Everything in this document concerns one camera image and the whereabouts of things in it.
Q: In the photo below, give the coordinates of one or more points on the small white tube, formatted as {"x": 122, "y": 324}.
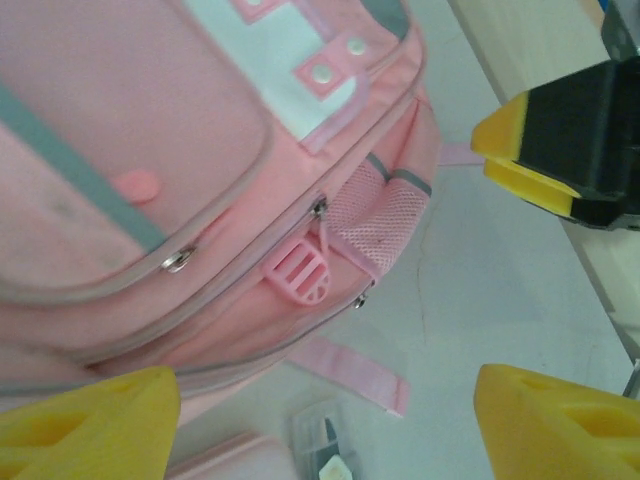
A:
{"x": 330, "y": 450}

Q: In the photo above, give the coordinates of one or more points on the aluminium table frame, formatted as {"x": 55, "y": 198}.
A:
{"x": 632, "y": 380}

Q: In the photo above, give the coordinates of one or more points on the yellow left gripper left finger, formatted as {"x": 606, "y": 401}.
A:
{"x": 85, "y": 435}

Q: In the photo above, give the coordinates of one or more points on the pink student backpack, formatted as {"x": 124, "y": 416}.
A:
{"x": 150, "y": 150}

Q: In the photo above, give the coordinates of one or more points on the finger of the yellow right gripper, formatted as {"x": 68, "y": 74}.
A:
{"x": 535, "y": 187}
{"x": 575, "y": 130}

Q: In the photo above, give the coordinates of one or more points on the pink pencil case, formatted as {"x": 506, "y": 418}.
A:
{"x": 230, "y": 460}

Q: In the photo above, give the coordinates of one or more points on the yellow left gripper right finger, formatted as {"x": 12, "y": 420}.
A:
{"x": 560, "y": 435}

